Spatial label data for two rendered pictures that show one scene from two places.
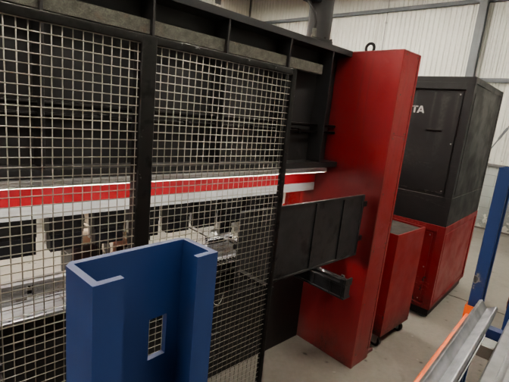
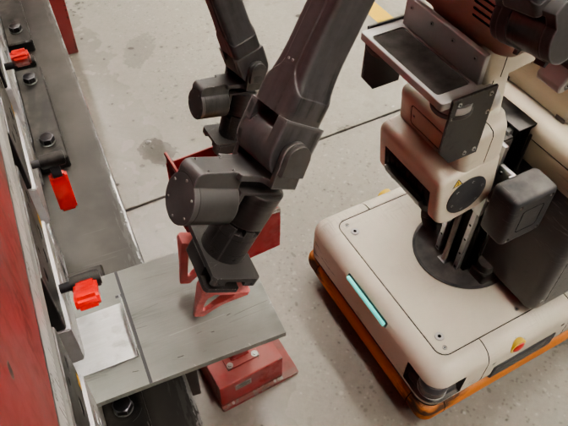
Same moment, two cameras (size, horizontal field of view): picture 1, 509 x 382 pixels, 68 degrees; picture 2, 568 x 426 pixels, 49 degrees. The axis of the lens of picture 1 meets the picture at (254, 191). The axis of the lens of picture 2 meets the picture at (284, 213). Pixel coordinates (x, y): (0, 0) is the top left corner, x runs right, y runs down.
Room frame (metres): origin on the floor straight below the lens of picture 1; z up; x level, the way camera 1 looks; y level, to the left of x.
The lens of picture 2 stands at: (2.76, -0.09, 1.71)
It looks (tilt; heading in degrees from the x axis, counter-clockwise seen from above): 49 degrees down; 109
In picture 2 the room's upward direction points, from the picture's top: 2 degrees clockwise
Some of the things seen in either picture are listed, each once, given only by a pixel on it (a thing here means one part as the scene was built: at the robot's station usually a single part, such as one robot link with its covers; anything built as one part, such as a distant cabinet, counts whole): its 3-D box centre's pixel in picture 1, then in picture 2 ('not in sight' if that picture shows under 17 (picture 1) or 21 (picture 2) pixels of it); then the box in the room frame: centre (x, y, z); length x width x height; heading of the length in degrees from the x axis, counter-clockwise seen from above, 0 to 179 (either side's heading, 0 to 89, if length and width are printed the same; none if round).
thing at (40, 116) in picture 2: not in sight; (40, 116); (1.99, 0.65, 0.89); 0.30 x 0.05 x 0.03; 134
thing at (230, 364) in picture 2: not in sight; (236, 348); (2.36, 0.69, 0.13); 0.10 x 0.10 x 0.01; 50
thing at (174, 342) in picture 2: (210, 230); (167, 313); (2.47, 0.28, 1.00); 0.26 x 0.18 x 0.01; 44
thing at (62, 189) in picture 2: not in sight; (56, 183); (2.31, 0.33, 1.13); 0.04 x 0.02 x 0.10; 44
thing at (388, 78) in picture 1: (335, 206); not in sight; (2.92, -0.65, 1.15); 0.85 x 0.25 x 2.30; 44
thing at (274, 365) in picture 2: not in sight; (246, 355); (2.38, 0.71, 0.06); 0.25 x 0.20 x 0.12; 50
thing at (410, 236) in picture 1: (375, 276); not in sight; (3.16, -1.15, 0.50); 0.50 x 0.50 x 1.00; 44
